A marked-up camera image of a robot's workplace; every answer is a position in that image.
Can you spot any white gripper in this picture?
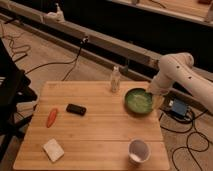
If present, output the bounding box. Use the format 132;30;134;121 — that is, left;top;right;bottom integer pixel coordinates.
147;79;166;109

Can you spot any clear plastic bottle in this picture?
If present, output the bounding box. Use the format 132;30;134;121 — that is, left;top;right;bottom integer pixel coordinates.
110;66;120;93

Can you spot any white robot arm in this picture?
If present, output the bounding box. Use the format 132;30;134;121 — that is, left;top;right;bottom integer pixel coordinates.
147;52;213;114

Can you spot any green bowl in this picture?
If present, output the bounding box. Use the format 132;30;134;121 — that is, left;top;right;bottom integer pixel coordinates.
125;88;153;114

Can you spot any blue power box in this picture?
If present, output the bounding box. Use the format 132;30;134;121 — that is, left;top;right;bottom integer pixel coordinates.
171;99;188;118

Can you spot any white paper cup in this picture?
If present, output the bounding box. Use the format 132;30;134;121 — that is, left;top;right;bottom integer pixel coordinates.
128;139;151;165

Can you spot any black phone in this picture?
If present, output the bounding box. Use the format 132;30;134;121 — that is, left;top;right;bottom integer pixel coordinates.
66;104;86;116

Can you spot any orange carrot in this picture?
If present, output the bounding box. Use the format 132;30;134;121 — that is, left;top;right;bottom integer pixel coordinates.
46;108;58;128

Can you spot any white sponge block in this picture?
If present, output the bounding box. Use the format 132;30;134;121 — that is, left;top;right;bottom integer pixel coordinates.
43;139;64;162

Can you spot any black chair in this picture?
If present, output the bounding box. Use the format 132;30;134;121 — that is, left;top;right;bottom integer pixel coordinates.
0;38;37;162

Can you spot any black floor cable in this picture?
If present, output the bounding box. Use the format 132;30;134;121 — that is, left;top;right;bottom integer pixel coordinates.
24;41;86;81

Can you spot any grey metal rail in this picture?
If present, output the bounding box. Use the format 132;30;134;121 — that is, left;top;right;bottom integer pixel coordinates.
0;0;213;81

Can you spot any white clamp on rail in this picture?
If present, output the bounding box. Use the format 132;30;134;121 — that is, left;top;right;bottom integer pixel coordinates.
46;3;65;22

